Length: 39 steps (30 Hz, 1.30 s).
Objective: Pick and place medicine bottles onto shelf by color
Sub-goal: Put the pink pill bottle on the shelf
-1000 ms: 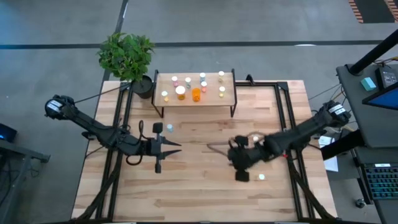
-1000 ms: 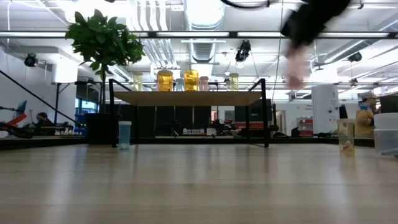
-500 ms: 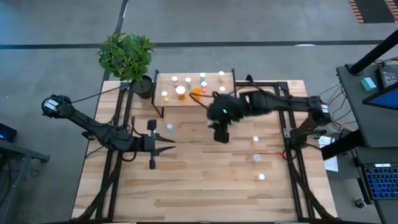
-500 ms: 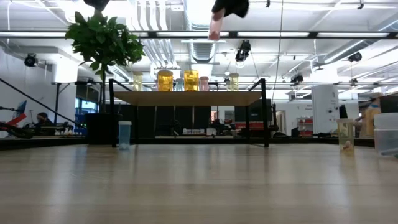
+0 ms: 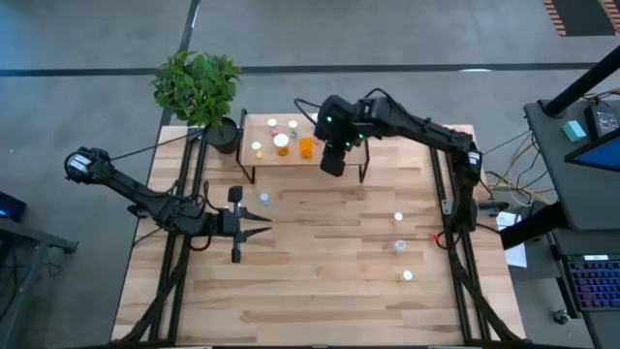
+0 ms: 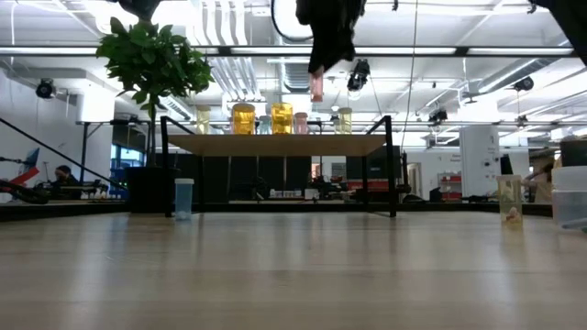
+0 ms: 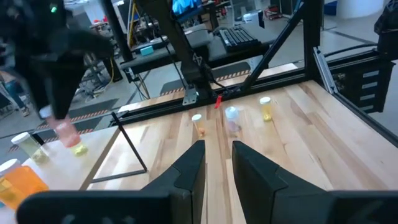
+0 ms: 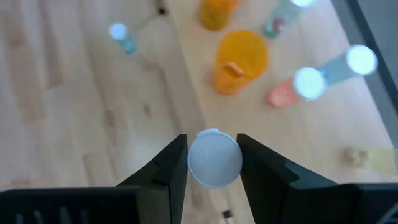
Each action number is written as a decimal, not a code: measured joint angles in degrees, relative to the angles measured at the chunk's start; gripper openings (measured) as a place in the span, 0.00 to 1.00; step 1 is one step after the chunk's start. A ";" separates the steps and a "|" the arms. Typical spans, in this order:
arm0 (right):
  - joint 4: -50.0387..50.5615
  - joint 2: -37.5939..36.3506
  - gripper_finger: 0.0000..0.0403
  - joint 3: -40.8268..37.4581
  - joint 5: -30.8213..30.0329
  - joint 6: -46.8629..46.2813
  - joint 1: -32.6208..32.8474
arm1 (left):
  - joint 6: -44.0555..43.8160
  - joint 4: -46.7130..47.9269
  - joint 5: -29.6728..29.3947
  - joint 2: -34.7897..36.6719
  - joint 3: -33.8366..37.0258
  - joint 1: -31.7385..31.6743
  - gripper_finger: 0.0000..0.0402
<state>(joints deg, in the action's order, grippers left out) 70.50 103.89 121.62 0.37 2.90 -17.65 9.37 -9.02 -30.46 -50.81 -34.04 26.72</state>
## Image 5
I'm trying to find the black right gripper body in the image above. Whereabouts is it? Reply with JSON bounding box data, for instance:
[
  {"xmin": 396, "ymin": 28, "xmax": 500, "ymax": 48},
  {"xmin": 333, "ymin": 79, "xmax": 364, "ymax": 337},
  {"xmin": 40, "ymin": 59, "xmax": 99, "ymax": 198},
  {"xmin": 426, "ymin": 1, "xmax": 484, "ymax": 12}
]
[{"xmin": 314, "ymin": 94, "xmax": 362, "ymax": 178}]

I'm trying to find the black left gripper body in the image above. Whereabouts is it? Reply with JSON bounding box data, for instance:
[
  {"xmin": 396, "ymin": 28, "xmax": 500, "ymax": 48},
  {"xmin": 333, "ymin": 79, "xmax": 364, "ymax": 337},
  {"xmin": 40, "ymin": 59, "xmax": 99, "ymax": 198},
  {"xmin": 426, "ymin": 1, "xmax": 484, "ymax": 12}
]
[{"xmin": 215, "ymin": 186, "xmax": 243, "ymax": 265}]

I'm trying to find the amber medicine bottle white cap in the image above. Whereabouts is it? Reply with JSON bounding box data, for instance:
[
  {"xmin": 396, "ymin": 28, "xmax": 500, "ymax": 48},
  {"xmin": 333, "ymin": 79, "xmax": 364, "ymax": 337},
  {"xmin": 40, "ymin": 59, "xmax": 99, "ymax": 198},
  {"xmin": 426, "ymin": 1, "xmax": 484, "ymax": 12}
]
[{"xmin": 272, "ymin": 132, "xmax": 291, "ymax": 157}]

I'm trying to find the wooden shelf with black legs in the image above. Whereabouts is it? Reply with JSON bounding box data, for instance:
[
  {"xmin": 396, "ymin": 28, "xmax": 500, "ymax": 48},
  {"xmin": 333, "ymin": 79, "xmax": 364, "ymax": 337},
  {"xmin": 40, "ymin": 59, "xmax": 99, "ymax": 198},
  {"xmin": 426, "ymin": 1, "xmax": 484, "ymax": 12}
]
[{"xmin": 235, "ymin": 107, "xmax": 372, "ymax": 185}]

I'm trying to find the green potted plant black pot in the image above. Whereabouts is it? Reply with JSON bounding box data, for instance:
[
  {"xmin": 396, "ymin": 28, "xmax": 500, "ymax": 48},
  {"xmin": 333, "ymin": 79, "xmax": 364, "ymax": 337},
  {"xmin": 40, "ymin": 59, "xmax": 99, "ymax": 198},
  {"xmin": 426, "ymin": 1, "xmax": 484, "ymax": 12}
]
[{"xmin": 151, "ymin": 49, "xmax": 242, "ymax": 155}]

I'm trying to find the dark desk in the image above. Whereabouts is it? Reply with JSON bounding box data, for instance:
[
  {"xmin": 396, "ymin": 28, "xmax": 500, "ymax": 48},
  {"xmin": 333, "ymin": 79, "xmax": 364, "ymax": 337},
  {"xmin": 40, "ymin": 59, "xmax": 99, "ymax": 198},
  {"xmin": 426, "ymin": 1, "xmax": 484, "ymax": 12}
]
[{"xmin": 0, "ymin": 191, "xmax": 78, "ymax": 349}]

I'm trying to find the white paper sheet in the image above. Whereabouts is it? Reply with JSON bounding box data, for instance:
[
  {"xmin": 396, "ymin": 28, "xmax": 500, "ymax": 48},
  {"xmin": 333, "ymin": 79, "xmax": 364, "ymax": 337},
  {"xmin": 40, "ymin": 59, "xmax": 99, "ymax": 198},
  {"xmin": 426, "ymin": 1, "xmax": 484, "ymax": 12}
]
[{"xmin": 494, "ymin": 210, "xmax": 528, "ymax": 269}]

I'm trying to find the black stand leg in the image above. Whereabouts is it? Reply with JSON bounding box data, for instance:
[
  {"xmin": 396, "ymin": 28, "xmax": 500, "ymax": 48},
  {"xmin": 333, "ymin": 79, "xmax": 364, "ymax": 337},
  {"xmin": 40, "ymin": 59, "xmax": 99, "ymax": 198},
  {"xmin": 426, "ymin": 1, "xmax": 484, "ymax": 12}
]
[{"xmin": 498, "ymin": 201, "xmax": 568, "ymax": 251}]

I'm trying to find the grey side table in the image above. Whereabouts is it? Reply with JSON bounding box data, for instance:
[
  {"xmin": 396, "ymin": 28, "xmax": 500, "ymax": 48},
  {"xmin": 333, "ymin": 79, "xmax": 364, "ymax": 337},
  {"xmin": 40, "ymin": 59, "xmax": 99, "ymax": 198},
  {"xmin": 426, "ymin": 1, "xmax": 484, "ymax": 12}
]
[{"xmin": 522, "ymin": 96, "xmax": 620, "ymax": 232}]

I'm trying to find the black device with blue light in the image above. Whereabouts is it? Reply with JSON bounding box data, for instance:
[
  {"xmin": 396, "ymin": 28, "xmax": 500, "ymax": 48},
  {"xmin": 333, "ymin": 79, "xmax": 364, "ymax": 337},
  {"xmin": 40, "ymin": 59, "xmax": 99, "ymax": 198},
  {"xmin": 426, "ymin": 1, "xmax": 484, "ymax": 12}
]
[{"xmin": 0, "ymin": 191, "xmax": 28, "ymax": 223}]

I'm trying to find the teal box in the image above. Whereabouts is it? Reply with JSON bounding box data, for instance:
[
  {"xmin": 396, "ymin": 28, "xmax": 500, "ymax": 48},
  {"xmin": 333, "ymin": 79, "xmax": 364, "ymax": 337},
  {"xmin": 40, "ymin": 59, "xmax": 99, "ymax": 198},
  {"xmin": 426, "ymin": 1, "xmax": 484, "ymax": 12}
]
[{"xmin": 561, "ymin": 119, "xmax": 587, "ymax": 143}]

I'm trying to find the black pole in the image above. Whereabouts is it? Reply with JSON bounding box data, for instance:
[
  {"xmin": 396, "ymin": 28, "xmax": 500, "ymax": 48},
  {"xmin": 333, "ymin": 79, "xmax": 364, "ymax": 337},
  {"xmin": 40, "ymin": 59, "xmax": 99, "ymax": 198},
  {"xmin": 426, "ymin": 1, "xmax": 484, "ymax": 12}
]
[{"xmin": 544, "ymin": 46, "xmax": 620, "ymax": 117}]

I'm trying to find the blue lit screen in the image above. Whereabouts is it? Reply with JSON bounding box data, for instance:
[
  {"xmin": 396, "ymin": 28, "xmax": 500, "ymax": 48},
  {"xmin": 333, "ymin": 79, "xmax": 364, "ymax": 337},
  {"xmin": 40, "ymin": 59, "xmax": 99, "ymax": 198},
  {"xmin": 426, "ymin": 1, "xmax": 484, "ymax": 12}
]
[{"xmin": 564, "ymin": 128, "xmax": 620, "ymax": 174}]

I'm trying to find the black electronic device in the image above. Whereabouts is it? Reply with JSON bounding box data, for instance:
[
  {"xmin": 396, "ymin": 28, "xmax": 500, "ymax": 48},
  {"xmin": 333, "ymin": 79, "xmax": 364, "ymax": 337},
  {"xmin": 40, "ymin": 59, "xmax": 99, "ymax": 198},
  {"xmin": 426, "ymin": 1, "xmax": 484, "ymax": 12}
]
[{"xmin": 584, "ymin": 104, "xmax": 620, "ymax": 140}]

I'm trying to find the black mat with orange stripes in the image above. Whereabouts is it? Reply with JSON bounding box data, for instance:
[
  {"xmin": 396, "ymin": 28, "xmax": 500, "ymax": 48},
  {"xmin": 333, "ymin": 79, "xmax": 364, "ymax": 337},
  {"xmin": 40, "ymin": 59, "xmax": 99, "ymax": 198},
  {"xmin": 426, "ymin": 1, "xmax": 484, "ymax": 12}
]
[{"xmin": 542, "ymin": 0, "xmax": 620, "ymax": 38}]

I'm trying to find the backlit keyboard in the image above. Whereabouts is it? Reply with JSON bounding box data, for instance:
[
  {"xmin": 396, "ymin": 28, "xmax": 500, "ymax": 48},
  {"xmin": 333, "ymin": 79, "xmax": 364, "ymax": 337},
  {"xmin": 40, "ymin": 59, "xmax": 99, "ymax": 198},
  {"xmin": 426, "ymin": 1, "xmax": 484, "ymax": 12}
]
[{"xmin": 564, "ymin": 254, "xmax": 620, "ymax": 312}]

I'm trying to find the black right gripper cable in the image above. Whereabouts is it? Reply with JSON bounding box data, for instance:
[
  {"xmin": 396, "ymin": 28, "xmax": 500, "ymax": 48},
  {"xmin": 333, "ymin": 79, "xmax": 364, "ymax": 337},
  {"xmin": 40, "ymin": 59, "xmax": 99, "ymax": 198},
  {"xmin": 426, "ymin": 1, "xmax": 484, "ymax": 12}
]
[{"xmin": 293, "ymin": 85, "xmax": 324, "ymax": 127}]

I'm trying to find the black metal rig frame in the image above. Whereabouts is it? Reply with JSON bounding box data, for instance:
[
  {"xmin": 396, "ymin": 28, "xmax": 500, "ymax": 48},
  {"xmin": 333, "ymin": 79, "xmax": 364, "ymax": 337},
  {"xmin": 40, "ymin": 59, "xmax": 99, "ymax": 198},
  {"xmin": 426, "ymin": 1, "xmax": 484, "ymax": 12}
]
[{"xmin": 111, "ymin": 124, "xmax": 524, "ymax": 346}]

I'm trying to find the yellow cable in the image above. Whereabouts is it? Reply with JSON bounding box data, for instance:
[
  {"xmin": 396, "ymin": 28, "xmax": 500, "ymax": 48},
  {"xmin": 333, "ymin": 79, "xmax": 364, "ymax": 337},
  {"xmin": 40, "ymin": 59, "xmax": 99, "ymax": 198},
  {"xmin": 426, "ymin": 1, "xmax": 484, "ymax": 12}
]
[{"xmin": 483, "ymin": 182, "xmax": 553, "ymax": 206}]

